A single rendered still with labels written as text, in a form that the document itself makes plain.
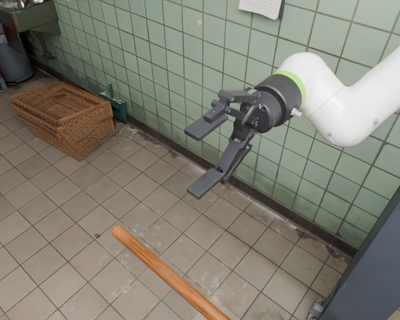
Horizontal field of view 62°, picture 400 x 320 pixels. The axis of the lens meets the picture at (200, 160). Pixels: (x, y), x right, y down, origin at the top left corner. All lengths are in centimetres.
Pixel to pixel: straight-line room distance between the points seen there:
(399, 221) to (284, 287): 111
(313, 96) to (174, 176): 192
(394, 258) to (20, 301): 187
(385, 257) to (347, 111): 66
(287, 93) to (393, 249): 72
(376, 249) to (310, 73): 71
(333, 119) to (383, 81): 11
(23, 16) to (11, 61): 86
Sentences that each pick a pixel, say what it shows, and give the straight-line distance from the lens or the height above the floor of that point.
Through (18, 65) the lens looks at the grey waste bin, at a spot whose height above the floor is 18.
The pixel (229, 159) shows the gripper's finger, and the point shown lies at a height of 144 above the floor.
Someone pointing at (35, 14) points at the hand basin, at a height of 82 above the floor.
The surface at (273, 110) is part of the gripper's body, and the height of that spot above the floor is 151.
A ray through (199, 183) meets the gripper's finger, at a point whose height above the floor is 142.
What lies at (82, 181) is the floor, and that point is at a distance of 265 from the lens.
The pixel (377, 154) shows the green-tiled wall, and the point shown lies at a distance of 178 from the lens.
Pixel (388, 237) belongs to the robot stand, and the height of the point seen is 99.
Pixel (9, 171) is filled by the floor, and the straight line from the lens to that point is 296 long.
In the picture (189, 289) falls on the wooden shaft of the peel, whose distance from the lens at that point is 76.
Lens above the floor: 188
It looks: 45 degrees down
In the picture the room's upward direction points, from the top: straight up
